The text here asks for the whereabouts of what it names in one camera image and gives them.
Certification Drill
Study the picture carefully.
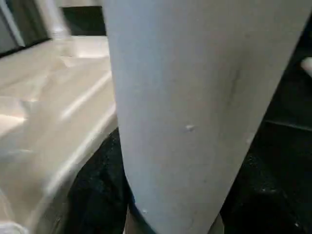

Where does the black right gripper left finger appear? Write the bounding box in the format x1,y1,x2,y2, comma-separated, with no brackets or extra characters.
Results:
65,128,135,234

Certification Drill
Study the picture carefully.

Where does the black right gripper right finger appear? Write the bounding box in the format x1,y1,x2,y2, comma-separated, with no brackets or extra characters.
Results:
218,143,312,234

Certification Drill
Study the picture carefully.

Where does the white plastic table top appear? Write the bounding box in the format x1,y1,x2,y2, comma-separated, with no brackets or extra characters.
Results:
0,35,120,234

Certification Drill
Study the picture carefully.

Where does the black work mat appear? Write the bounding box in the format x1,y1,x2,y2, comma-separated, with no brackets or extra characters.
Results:
60,6,312,210

